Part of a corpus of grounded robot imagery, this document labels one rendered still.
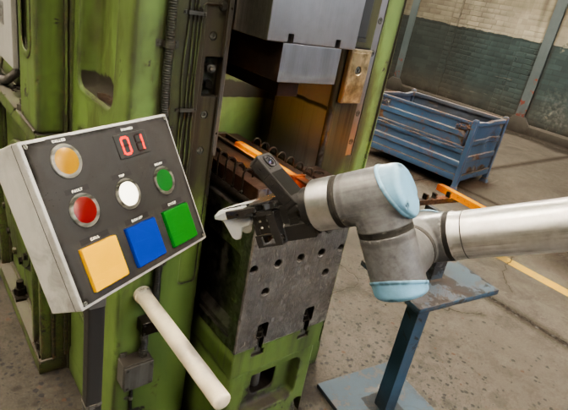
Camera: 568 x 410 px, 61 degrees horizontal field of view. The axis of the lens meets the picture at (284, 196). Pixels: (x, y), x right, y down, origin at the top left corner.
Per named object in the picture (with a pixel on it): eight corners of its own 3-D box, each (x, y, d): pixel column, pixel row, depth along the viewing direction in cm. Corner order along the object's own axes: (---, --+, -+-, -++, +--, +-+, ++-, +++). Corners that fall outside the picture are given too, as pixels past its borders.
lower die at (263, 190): (308, 202, 145) (314, 176, 141) (254, 210, 132) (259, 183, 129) (233, 153, 173) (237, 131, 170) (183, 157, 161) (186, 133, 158)
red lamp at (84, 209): (101, 223, 81) (102, 200, 79) (73, 227, 78) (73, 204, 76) (95, 215, 83) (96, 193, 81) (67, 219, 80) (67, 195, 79)
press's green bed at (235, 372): (298, 418, 185) (324, 320, 167) (215, 462, 162) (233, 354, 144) (223, 331, 223) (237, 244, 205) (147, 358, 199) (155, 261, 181)
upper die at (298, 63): (334, 84, 131) (341, 49, 127) (276, 82, 119) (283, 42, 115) (248, 52, 160) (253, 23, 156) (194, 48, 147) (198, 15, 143)
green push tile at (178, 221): (198, 234, 102) (187, 201, 100) (176, 247, 96) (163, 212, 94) (192, 235, 103) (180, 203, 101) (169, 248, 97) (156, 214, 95)
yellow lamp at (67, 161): (84, 175, 80) (84, 150, 78) (54, 177, 77) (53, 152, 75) (78, 168, 82) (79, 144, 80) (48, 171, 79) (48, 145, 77)
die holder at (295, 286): (325, 320, 167) (356, 205, 150) (233, 355, 143) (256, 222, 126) (237, 243, 205) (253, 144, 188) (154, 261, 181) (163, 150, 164)
